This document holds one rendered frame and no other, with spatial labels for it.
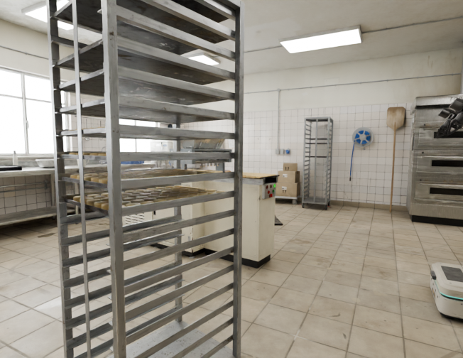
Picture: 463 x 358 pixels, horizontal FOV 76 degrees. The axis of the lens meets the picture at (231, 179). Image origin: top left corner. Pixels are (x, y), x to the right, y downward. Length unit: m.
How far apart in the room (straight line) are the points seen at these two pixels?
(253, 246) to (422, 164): 3.51
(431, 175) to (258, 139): 3.60
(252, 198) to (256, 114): 4.58
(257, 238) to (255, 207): 0.30
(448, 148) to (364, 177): 1.70
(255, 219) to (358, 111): 4.35
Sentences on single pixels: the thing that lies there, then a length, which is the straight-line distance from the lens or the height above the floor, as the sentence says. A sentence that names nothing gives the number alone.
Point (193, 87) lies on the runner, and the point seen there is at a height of 1.41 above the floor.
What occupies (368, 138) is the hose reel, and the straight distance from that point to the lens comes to 6.53.
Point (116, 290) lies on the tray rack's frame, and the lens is 1.06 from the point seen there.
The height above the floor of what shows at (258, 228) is 0.42.
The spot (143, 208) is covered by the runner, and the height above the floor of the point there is 0.96.
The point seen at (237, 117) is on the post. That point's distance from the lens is 1.37.
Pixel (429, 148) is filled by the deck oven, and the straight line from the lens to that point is 5.67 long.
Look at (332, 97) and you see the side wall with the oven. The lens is 6.82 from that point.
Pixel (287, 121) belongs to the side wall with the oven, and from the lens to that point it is 6.98.
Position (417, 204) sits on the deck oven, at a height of 0.31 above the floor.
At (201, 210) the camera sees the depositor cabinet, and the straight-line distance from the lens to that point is 3.22.
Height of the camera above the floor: 1.16
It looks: 6 degrees down
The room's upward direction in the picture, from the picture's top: straight up
